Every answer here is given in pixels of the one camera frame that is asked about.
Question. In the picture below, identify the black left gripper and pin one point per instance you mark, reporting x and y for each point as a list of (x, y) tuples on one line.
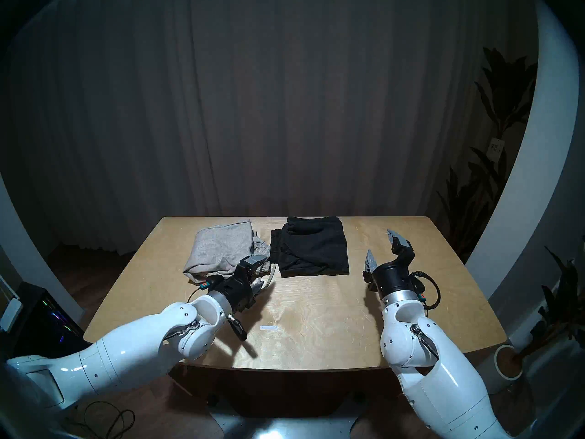
[(237, 289)]

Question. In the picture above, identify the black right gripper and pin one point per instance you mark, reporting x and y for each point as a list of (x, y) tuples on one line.
[(393, 275)]

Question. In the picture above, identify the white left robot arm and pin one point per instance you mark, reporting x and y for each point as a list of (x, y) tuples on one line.
[(128, 351)]

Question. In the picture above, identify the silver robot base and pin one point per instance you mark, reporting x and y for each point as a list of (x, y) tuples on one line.
[(283, 429)]

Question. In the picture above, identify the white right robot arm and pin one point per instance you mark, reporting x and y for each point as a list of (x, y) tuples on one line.
[(425, 360)]

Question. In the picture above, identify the white plant tag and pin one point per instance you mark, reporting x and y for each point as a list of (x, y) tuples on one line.
[(496, 148)]

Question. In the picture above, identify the white cylindrical plant pot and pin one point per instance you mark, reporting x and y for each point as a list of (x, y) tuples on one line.
[(496, 374)]

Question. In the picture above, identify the brown pleated curtain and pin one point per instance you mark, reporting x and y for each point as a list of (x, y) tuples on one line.
[(274, 99)]

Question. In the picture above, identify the tall dark leafy plant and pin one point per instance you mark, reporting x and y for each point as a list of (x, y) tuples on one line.
[(502, 90)]

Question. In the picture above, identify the black computer tower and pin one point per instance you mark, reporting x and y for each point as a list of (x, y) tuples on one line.
[(45, 323)]

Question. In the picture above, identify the small white box device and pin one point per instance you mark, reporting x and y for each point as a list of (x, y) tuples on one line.
[(10, 314)]

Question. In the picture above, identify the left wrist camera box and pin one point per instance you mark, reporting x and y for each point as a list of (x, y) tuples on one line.
[(208, 283)]

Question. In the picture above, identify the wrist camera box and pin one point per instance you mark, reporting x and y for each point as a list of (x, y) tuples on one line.
[(208, 283), (420, 298)]

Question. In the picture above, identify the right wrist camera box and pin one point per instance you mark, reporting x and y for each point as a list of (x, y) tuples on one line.
[(420, 298)]

